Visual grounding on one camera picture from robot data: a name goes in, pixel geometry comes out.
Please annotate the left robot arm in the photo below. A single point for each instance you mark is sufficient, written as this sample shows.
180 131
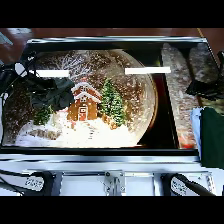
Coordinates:
10 75

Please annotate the dark green garment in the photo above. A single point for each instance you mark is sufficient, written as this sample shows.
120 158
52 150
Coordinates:
213 136
55 90

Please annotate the silver frame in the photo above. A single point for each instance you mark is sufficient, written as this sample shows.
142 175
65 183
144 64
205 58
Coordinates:
113 165

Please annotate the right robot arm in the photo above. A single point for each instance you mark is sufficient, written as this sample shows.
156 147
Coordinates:
204 89

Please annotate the light blue garment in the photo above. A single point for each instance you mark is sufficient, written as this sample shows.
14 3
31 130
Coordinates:
196 128

